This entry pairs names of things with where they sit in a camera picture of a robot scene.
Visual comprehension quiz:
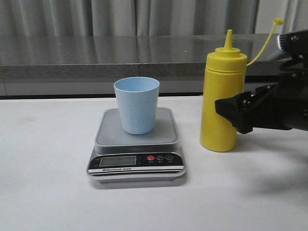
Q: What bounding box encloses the grey curtain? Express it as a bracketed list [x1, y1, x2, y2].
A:
[0, 0, 308, 37]

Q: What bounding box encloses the yellow squeeze bottle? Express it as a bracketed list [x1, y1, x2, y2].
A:
[200, 18, 284, 152]

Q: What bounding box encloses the light blue plastic cup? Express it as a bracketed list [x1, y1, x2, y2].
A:
[114, 77, 160, 135]

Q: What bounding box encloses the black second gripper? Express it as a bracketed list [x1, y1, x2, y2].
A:
[215, 30, 308, 134]

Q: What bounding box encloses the silver electronic kitchen scale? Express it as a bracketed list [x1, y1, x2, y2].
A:
[87, 107, 186, 183]

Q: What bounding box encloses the grey stone counter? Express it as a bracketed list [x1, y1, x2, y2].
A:
[0, 33, 308, 97]

